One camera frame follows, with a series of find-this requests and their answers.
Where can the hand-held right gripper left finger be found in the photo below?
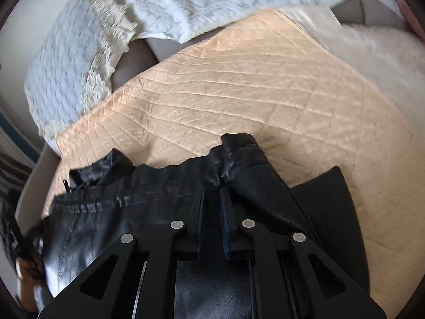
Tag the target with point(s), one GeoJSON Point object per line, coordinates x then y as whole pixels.
{"type": "Point", "coordinates": [159, 252]}

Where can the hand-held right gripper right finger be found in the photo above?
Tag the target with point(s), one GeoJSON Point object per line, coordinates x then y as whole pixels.
{"type": "Point", "coordinates": [225, 226]}

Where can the black leather jacket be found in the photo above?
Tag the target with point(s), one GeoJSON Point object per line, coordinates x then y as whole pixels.
{"type": "Point", "coordinates": [159, 182]}

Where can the person's left hand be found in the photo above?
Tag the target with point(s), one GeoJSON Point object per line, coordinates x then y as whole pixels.
{"type": "Point", "coordinates": [28, 285]}

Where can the beige quilted blanket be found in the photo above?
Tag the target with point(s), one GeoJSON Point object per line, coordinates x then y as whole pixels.
{"type": "Point", "coordinates": [239, 86]}

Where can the light blue quilted cover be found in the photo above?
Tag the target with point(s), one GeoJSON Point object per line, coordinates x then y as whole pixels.
{"type": "Point", "coordinates": [63, 69]}

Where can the white satin quilt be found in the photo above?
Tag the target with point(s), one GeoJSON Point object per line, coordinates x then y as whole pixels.
{"type": "Point", "coordinates": [381, 53]}

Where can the pink pillow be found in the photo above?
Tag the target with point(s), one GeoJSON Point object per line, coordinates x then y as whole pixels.
{"type": "Point", "coordinates": [405, 11]}

